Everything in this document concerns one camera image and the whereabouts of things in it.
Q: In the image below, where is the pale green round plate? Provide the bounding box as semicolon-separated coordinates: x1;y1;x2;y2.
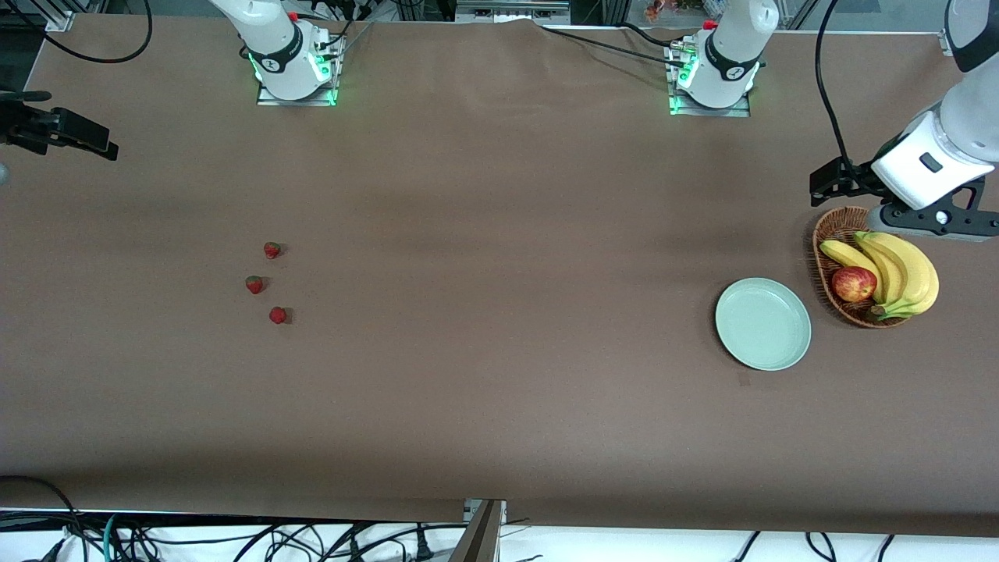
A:
715;277;812;372

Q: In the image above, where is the brown wicker basket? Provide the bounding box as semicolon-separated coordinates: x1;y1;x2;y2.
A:
812;206;914;329

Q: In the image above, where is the red apple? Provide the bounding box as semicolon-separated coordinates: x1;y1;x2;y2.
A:
830;266;878;304

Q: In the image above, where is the yellow banana bunch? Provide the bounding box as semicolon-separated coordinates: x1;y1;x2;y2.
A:
819;230;940;321

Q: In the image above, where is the grey metal box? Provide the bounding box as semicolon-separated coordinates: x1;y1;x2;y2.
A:
455;0;572;24

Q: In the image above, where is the brown table cover sheet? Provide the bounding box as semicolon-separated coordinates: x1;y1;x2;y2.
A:
0;12;999;539

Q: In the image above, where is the aluminium profile bar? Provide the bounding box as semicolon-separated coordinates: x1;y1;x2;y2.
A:
449;498;508;562

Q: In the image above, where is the long black cable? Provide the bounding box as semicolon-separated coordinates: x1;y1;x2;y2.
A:
815;0;853;162
4;0;154;65

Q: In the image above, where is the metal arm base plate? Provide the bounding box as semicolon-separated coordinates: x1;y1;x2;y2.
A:
666;43;752;118
256;35;339;107

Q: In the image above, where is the teal cable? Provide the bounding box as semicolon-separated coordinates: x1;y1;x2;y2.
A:
101;513;124;562

